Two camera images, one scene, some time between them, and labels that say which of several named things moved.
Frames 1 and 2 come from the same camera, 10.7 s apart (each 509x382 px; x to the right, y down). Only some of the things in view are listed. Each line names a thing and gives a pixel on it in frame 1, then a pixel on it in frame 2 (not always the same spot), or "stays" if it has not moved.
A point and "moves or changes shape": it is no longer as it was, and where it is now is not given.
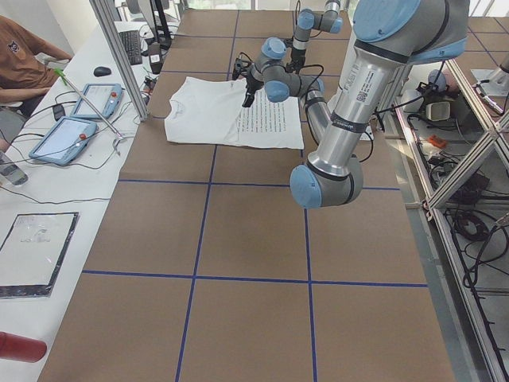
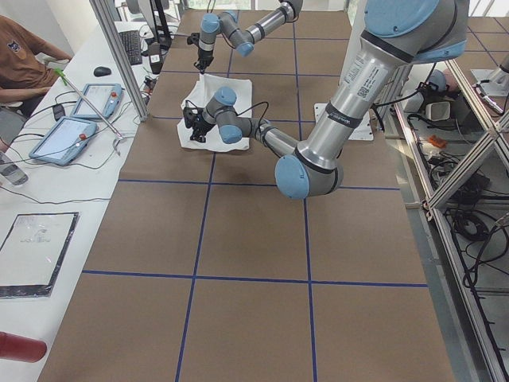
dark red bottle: [22, 348] stays
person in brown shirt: [25, 74] stays
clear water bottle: [11, 171] stays
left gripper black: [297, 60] → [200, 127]
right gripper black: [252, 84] → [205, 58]
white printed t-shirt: [207, 111] moves or changes shape
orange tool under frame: [437, 141] stays
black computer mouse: [102, 71] stays
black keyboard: [131, 42] stays
